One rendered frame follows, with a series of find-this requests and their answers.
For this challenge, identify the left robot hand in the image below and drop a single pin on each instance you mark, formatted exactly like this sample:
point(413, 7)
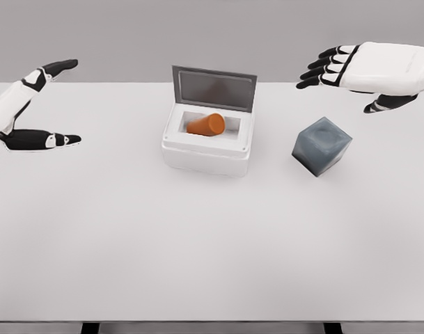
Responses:
point(9, 101)

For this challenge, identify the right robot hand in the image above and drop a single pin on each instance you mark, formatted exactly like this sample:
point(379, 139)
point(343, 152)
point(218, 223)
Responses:
point(382, 67)

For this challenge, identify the grey cube block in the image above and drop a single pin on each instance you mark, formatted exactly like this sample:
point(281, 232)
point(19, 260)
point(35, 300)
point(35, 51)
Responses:
point(321, 146)

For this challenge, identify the white box with grey lid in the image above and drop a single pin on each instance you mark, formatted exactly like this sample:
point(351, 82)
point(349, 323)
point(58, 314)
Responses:
point(211, 139)

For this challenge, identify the orange cup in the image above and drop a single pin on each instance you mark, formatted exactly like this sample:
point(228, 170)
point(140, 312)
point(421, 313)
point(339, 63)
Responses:
point(206, 125)

